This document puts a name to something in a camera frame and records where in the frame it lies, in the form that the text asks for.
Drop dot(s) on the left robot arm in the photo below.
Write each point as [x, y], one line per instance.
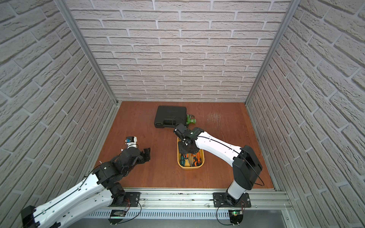
[101, 188]

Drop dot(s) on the yellow storage box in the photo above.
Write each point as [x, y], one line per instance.
[187, 160]

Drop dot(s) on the black plastic tool case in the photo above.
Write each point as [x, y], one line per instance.
[170, 116]

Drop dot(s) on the aluminium front rail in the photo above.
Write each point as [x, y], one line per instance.
[207, 199]

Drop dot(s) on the orange screwdriver long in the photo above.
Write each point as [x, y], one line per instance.
[198, 159]

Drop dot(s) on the green hose nozzle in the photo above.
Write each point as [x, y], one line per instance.
[190, 119]

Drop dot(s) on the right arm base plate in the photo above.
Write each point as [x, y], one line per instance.
[224, 199]

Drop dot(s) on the green black screwdriver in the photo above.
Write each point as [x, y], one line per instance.
[182, 160]

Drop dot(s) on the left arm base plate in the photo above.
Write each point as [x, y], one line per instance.
[128, 198]

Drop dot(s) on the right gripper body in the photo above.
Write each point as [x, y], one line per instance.
[184, 142]

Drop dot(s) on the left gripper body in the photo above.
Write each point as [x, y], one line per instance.
[145, 155]

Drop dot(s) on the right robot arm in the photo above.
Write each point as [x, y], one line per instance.
[243, 160]

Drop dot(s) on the orange black screwdriver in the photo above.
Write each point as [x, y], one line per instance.
[193, 161]

